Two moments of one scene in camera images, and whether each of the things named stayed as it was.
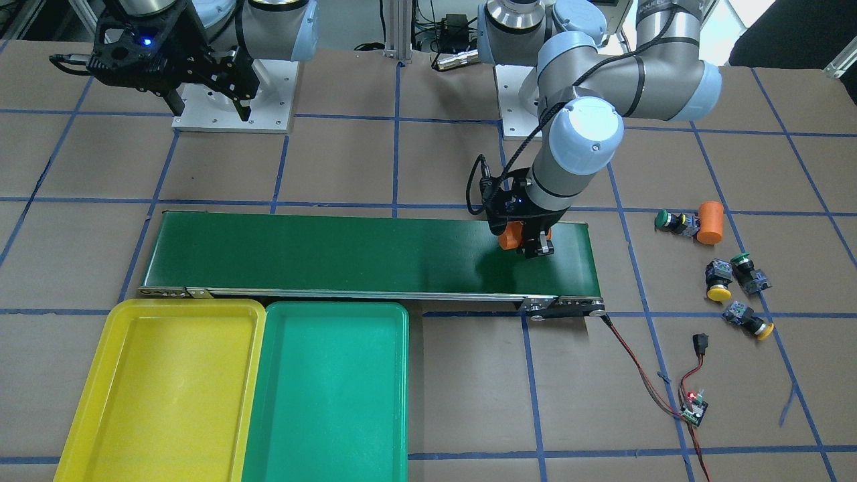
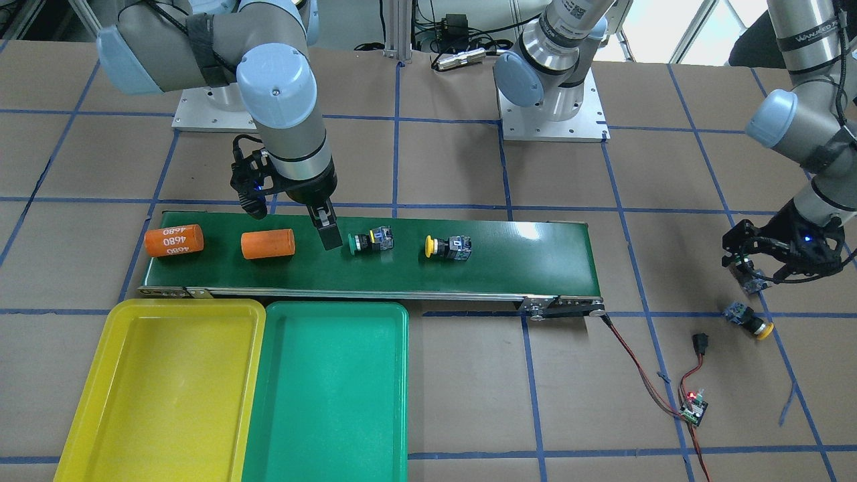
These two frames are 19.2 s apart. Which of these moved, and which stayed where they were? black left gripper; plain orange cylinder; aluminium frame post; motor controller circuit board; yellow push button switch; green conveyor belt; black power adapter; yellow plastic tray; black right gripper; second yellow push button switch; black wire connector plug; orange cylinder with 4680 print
Moved: black right gripper; black left gripper; orange cylinder with 4680 print; yellow push button switch; plain orange cylinder
Stayed: motor controller circuit board; yellow plastic tray; second yellow push button switch; black power adapter; green conveyor belt; aluminium frame post; black wire connector plug
